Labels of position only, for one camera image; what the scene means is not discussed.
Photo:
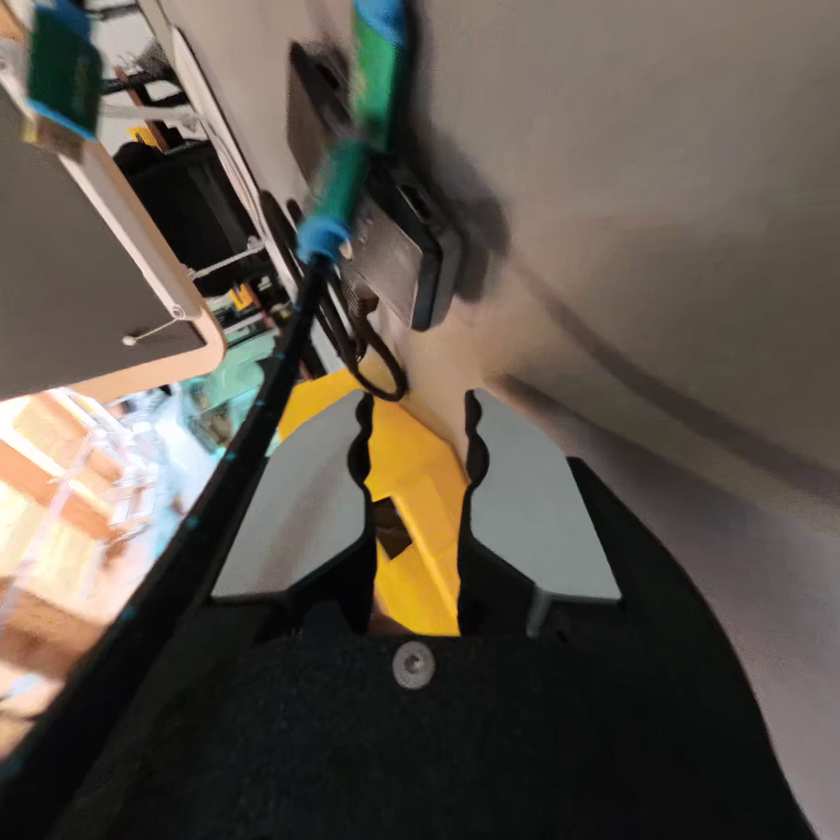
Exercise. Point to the yellow plastic bin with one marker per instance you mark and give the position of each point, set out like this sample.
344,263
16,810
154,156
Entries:
420,472

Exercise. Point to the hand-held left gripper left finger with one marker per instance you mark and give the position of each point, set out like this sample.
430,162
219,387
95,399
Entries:
295,518

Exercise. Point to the black bin divider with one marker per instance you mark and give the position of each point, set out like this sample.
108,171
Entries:
392,528

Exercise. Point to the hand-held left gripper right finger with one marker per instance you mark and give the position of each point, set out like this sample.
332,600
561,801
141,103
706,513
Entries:
538,525

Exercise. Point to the black board with wooden rim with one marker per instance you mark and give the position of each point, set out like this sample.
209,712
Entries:
79,262

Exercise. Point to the black hdmi switch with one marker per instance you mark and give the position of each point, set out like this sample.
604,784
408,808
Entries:
400,262

